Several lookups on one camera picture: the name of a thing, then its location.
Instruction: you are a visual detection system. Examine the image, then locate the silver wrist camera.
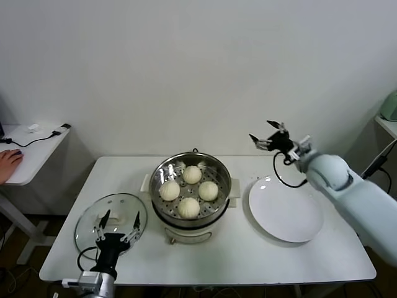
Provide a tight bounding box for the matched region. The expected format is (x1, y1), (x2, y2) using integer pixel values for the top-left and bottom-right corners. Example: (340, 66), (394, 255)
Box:
(290, 135), (313, 161)
(61, 269), (105, 288)

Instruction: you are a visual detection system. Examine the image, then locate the white steamed baozi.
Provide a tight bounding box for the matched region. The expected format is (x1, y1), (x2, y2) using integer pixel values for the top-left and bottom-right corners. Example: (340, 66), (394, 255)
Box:
(177, 197), (201, 220)
(182, 165), (203, 184)
(197, 181), (220, 201)
(159, 181), (181, 201)

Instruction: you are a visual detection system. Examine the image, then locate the pale green appliance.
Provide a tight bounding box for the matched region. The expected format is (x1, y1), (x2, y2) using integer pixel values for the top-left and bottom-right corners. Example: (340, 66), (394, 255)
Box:
(380, 89), (397, 122)

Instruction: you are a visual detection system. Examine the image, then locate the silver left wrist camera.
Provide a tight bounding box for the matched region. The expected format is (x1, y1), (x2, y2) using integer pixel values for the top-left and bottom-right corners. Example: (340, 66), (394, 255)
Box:
(61, 269), (105, 288)

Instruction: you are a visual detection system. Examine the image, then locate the small silver black device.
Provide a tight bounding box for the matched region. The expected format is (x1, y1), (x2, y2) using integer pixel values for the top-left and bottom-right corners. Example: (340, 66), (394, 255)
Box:
(51, 123), (72, 137)

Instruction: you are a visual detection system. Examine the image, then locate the white side desk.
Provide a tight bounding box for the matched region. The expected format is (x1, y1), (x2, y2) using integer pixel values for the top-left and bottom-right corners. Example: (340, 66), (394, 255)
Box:
(0, 123), (72, 264)

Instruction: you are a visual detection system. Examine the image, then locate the thin black desk cable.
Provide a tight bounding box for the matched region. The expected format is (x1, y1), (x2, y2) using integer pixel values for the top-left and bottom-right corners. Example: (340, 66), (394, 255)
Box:
(0, 132), (61, 147)

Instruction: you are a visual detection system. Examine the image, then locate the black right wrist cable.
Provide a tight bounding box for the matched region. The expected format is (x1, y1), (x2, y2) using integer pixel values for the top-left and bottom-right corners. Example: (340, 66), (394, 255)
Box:
(272, 151), (308, 188)

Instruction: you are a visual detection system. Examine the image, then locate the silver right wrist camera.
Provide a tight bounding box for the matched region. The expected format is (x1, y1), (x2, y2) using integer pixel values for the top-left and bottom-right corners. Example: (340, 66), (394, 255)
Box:
(290, 135), (313, 161)

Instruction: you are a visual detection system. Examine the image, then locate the round glass pot lid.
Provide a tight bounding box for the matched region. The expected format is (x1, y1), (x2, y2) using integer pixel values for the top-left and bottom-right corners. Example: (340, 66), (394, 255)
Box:
(73, 192), (149, 260)

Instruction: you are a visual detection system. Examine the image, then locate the bare person hand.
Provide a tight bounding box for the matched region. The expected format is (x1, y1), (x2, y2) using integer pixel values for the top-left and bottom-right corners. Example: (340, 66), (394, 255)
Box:
(0, 150), (24, 184)

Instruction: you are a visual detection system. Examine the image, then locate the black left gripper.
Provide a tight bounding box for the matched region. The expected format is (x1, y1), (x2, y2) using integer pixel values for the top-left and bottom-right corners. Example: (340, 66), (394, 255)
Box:
(91, 209), (141, 271)

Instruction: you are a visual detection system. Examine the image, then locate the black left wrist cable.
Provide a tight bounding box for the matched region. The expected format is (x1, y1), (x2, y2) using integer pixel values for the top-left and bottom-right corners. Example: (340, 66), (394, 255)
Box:
(77, 246), (100, 273)

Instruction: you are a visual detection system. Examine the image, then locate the white shelf table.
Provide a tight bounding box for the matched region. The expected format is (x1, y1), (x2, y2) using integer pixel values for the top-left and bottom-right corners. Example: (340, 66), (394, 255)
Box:
(373, 114), (397, 140)

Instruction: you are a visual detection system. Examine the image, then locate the white electric cooker base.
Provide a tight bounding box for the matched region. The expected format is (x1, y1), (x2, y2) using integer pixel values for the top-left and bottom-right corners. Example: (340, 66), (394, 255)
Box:
(151, 186), (240, 246)

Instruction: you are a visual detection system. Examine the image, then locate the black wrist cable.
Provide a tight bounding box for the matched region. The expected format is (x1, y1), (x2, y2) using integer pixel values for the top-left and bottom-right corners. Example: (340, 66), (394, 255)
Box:
(77, 246), (100, 273)
(272, 151), (308, 188)

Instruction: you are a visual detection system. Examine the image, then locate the black power adapter cable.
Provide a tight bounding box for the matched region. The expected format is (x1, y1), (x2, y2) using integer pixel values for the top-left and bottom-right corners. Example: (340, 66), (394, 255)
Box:
(361, 153), (393, 199)

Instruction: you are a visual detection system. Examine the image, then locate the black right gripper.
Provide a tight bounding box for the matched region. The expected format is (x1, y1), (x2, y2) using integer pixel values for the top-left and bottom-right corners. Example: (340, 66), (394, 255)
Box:
(249, 120), (295, 153)

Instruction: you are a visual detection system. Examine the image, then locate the steel steamer basket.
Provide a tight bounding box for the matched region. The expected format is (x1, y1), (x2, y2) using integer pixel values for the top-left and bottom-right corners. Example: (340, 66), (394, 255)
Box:
(141, 151), (243, 223)

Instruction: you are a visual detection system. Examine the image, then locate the white round plate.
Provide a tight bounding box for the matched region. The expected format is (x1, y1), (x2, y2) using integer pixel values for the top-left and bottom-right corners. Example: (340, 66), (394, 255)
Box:
(248, 176), (326, 244)

